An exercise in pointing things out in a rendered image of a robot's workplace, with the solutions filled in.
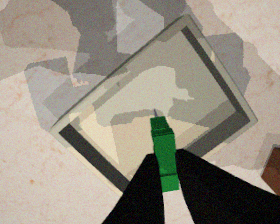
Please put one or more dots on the grey shallow square tray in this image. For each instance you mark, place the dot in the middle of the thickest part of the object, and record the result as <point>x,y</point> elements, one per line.
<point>179,74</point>

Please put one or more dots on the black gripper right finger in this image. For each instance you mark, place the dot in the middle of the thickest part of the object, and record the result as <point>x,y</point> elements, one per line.
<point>214,196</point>

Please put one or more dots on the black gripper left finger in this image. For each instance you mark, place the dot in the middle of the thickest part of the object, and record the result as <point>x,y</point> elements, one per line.
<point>142,202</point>

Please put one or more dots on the small orange block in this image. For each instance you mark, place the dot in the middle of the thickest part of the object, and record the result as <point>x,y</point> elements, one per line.
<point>271,174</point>

